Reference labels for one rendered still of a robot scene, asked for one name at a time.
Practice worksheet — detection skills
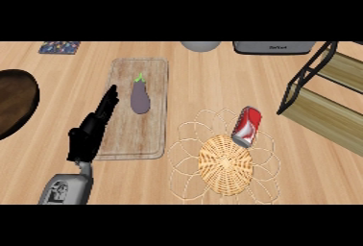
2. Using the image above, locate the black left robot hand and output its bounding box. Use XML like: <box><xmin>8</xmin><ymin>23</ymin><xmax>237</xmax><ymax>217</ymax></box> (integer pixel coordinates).
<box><xmin>65</xmin><ymin>84</ymin><xmax>121</xmax><ymax>163</ymax></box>

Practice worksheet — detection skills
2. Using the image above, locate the woven wicker placemat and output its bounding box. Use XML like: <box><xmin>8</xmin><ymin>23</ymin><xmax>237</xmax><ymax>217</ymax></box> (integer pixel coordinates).
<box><xmin>166</xmin><ymin>108</ymin><xmax>282</xmax><ymax>205</ymax></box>

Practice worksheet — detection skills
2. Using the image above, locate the black-framed wooden tiered shelf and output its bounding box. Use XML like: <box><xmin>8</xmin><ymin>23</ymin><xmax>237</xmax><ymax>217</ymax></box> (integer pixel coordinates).
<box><xmin>275</xmin><ymin>40</ymin><xmax>363</xmax><ymax>158</ymax></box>

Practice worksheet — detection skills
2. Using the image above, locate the pale wooden cutting board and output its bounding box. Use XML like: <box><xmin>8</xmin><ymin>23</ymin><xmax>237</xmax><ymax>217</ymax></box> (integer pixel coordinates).
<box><xmin>92</xmin><ymin>57</ymin><xmax>170</xmax><ymax>160</ymax></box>

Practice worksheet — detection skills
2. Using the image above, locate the purple eggplant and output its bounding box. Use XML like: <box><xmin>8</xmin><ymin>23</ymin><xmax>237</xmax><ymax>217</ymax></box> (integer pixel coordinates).
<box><xmin>129</xmin><ymin>72</ymin><xmax>152</xmax><ymax>115</ymax></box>

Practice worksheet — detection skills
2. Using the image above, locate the dark brown wooden bowl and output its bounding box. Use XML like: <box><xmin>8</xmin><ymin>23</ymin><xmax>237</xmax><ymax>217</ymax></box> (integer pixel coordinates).
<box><xmin>0</xmin><ymin>68</ymin><xmax>42</xmax><ymax>141</ymax></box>

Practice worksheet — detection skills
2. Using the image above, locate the red and white can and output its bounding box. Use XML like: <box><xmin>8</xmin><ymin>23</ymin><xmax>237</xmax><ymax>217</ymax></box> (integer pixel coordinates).
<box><xmin>231</xmin><ymin>106</ymin><xmax>265</xmax><ymax>149</ymax></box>

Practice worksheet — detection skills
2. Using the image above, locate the grey round bowl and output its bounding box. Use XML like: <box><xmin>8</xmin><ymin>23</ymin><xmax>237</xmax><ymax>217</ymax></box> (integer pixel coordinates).
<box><xmin>179</xmin><ymin>40</ymin><xmax>223</xmax><ymax>53</ymax></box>

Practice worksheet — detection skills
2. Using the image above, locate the grey appliance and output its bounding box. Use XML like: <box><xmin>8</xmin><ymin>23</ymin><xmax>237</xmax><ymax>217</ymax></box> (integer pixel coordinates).
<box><xmin>232</xmin><ymin>40</ymin><xmax>318</xmax><ymax>56</ymax></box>

